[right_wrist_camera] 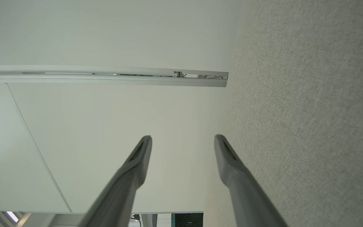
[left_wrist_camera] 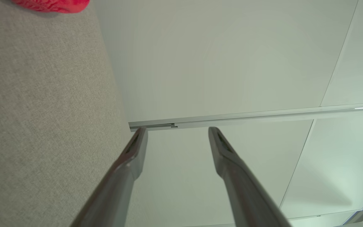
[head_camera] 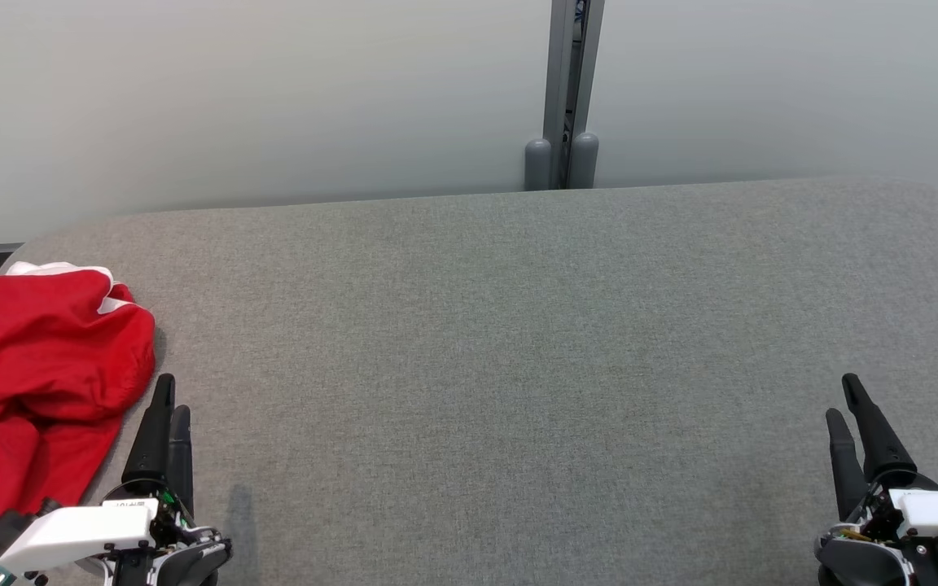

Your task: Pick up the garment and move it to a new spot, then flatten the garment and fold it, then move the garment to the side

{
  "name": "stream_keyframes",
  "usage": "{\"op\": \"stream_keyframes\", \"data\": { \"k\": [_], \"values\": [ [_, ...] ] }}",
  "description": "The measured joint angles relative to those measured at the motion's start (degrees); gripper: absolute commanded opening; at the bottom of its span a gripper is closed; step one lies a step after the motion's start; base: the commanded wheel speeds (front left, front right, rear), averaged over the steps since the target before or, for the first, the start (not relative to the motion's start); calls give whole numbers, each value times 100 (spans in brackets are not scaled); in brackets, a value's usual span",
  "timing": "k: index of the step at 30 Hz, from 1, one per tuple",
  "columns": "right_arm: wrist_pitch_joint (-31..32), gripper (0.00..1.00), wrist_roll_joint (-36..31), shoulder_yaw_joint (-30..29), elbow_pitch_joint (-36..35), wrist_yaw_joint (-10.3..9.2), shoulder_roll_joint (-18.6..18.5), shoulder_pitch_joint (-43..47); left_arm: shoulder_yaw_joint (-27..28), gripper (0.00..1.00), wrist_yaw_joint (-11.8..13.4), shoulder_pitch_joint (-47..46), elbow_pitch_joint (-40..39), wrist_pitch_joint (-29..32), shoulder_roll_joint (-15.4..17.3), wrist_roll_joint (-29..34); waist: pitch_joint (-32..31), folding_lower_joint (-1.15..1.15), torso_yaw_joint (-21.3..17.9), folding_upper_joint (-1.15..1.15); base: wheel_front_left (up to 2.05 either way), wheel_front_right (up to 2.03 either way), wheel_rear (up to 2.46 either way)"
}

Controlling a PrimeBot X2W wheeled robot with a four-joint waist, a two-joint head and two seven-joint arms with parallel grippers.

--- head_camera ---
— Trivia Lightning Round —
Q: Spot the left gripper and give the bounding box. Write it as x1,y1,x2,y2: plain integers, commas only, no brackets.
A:
103,374,234,586

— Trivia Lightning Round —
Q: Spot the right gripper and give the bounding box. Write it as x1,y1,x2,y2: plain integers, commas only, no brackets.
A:
813,373,938,586

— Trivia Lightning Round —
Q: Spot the red shorts white stripe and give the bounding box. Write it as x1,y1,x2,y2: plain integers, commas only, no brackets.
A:
0,399,124,534

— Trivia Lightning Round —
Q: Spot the red jersey number 23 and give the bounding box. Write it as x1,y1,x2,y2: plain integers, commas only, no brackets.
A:
0,260,157,432

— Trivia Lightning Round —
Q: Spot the grey round post foot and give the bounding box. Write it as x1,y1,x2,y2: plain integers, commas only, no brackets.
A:
524,138,554,192
570,132,600,190

